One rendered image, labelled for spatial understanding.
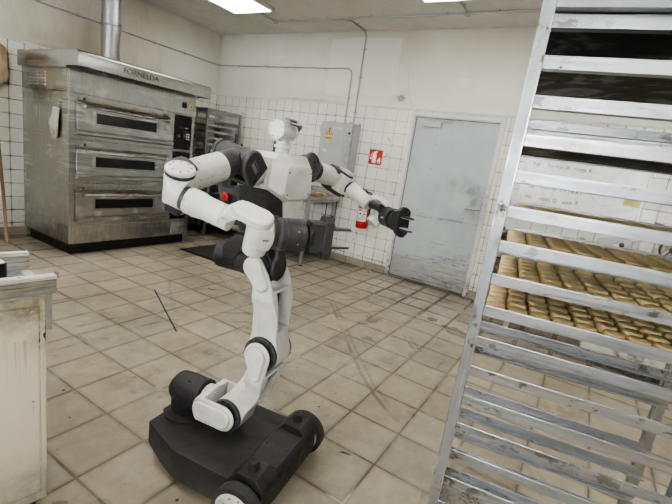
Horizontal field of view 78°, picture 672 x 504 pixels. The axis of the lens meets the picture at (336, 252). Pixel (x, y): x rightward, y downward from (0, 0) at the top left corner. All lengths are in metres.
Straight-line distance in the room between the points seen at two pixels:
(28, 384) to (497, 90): 4.76
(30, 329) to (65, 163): 3.55
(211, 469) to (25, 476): 0.60
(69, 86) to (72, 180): 0.90
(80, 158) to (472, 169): 4.21
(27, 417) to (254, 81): 5.83
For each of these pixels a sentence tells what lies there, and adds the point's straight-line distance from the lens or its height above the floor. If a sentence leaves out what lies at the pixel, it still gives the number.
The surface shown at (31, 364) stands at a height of 0.61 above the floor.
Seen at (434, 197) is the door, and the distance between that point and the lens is 5.25.
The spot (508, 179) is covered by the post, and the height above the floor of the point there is 1.40.
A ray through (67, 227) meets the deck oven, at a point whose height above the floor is 0.30.
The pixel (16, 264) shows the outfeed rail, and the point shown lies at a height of 0.86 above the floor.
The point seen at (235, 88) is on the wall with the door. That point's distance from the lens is 7.15.
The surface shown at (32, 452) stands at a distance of 1.85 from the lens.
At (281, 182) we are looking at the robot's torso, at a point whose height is 1.28.
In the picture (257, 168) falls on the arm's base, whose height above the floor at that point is 1.32.
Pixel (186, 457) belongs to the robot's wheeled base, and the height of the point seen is 0.17.
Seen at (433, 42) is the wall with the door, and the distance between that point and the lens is 5.54.
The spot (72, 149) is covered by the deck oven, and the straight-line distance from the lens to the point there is 5.00.
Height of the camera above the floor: 1.39
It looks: 13 degrees down
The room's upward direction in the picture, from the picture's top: 9 degrees clockwise
